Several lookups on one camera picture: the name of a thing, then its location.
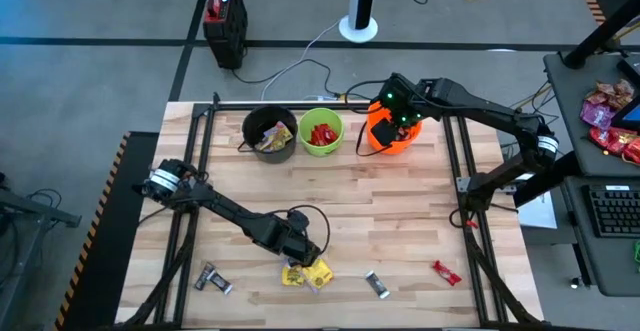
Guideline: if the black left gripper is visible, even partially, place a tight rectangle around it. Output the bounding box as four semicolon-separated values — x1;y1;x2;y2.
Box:
264;223;321;267

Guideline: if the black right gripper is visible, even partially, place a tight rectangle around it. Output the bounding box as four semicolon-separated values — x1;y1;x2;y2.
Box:
370;73;436;148

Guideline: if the yellow Sour Patch Kids bag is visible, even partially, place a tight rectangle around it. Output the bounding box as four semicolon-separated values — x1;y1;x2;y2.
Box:
254;133;281;153
267;120;295;146
302;257;335;292
281;264;306;287

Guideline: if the orange halloween bucket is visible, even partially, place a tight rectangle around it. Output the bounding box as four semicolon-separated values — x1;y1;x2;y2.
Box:
355;99;424;158

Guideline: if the green halloween bucket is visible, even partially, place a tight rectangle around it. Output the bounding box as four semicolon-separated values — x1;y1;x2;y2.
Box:
298;107;345;158

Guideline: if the black halloween bucket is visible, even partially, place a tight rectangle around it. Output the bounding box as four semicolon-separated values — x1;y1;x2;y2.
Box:
237;104;300;165

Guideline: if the purple candy bag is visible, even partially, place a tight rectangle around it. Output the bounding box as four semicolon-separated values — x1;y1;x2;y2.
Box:
579;100;617;131

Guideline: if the brown candy wrapper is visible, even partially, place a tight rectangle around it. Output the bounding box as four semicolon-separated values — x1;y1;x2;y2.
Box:
613;78;636;110
585;81;617;107

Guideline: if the red candy pack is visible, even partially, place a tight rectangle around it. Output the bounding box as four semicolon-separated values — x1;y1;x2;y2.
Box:
588;126;626;156
621;136;640;166

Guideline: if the black pole white round base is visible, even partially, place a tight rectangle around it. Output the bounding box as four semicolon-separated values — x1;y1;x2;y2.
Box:
338;0;380;44

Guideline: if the black desk leg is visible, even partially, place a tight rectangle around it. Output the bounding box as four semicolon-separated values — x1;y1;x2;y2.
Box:
512;149;584;208

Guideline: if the white paper sheet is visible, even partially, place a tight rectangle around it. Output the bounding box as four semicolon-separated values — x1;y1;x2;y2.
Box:
517;173;559;230

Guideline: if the grey desk top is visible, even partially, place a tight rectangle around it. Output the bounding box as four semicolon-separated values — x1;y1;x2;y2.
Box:
543;50;640;178

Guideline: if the black and red battery box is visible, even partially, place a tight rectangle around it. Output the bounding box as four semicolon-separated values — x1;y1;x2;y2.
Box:
201;0;249;71

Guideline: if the black keyboard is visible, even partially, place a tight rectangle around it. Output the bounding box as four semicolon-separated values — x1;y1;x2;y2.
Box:
588;184;640;239

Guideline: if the black laptop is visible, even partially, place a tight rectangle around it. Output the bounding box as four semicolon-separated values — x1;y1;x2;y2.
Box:
610;94;640;133

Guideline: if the dark grey desk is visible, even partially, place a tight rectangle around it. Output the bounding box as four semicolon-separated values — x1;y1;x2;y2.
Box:
559;174;640;298

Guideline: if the black metal stand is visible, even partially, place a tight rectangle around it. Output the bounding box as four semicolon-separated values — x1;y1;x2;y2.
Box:
0;170;83;331

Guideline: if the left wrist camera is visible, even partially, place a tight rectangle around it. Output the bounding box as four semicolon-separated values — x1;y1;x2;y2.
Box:
285;209;312;232

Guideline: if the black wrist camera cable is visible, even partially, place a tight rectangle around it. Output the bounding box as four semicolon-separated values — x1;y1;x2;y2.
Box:
264;203;332;258

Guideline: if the black floor cable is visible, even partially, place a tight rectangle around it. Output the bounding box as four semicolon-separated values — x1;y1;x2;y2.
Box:
230;58;376;102

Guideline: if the white floor cable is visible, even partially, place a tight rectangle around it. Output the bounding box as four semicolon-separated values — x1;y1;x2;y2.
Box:
258;18;342;102

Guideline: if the black aluminium table frame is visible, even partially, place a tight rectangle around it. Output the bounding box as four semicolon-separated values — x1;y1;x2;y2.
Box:
117;90;549;331

